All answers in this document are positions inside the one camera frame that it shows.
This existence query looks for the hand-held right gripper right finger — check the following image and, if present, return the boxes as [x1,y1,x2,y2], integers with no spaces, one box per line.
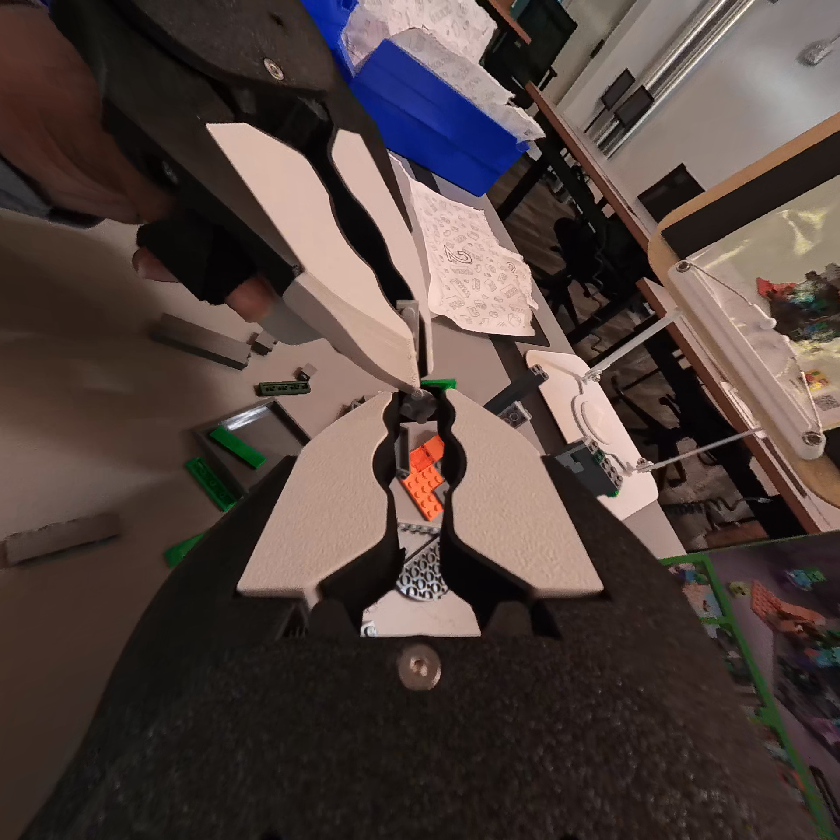
[440,392,606,607]

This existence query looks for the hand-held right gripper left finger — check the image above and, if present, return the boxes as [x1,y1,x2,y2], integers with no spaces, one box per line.
[234,392,410,611]

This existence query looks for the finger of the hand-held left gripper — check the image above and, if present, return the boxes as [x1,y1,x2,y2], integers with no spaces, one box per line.
[204,121,424,391]
[326,126,434,379]

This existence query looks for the small grey green lego assembly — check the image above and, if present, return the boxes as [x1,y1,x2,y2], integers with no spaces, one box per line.
[394,300,460,454]

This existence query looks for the grey Lego baseplate build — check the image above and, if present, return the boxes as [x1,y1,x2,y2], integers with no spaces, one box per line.
[554,440,626,500]

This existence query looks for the dark grey half-round lego plate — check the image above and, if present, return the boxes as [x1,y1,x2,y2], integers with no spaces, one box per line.
[392,519,454,605]

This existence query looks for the orange lego plate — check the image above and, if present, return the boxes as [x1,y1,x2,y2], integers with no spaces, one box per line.
[401,440,454,519]

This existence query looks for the small green lego piece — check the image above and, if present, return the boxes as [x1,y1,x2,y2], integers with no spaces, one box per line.
[208,427,267,471]

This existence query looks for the dark blue-grey lego bar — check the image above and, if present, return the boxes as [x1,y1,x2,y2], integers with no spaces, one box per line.
[497,368,547,424]

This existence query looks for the dark grey long lego brick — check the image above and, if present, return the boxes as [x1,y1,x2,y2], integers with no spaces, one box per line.
[149,313,257,371]

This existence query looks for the lego set box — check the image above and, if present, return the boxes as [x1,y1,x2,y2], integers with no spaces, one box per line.
[657,532,840,840]

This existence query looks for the person's left hand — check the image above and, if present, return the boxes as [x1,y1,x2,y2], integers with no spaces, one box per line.
[0,11,283,325]

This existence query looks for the white printed paper bag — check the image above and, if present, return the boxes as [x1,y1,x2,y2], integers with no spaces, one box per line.
[410,178,539,345]

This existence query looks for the metal pipes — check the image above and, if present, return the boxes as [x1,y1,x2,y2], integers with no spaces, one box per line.
[650,0,762,126]

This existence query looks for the instruction booklet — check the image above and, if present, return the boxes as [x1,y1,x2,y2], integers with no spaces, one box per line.
[683,178,840,441]

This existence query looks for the dark grey lego window frame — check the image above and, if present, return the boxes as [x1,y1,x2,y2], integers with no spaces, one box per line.
[195,401,309,480]

